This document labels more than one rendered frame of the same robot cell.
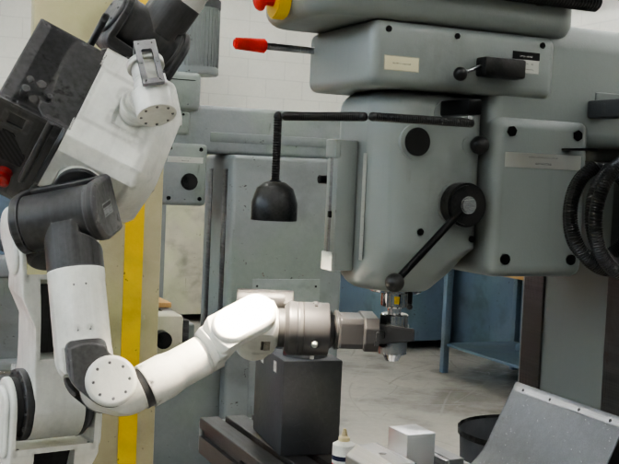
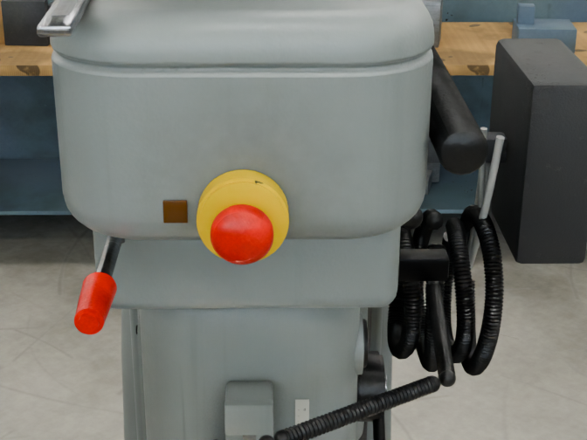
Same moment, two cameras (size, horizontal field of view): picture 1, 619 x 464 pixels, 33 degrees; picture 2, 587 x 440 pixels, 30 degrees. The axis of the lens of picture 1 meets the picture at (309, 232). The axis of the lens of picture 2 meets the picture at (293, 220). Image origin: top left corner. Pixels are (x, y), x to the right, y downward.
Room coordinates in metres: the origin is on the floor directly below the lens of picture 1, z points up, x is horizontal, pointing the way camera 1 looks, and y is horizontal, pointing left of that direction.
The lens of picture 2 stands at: (1.34, 0.66, 2.04)
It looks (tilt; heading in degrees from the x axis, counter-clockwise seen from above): 23 degrees down; 293
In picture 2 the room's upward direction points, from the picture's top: straight up
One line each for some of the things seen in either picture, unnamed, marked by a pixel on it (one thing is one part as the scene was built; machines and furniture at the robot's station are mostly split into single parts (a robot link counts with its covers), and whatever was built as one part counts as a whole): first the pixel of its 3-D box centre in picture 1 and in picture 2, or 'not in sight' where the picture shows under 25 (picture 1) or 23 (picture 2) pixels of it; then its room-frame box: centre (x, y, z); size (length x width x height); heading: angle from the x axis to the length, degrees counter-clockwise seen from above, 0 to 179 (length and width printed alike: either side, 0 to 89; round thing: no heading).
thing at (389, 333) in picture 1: (395, 334); not in sight; (1.68, -0.15, 1.24); 0.06 x 0.02 x 0.03; 94
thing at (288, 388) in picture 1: (296, 392); not in sight; (2.10, 0.01, 1.05); 0.22 x 0.12 x 0.20; 17
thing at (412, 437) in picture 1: (411, 447); not in sight; (1.65, -0.18, 1.06); 0.06 x 0.05 x 0.06; 26
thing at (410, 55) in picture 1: (428, 65); (251, 180); (1.73, -0.19, 1.68); 0.34 x 0.24 x 0.10; 114
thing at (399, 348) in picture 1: (392, 335); not in sight; (1.72, -0.15, 1.23); 0.05 x 0.05 x 0.06
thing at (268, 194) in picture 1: (274, 200); not in sight; (1.61, 0.06, 1.45); 0.07 x 0.07 x 0.06
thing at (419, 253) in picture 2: (460, 113); (403, 273); (1.60, -0.22, 1.59); 0.08 x 0.02 x 0.04; 24
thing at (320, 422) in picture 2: (327, 116); (369, 407); (1.56, -0.02, 1.58); 0.17 x 0.01 x 0.01; 56
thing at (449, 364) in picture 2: (422, 120); (439, 329); (1.54, -0.16, 1.58); 0.17 x 0.01 x 0.01; 110
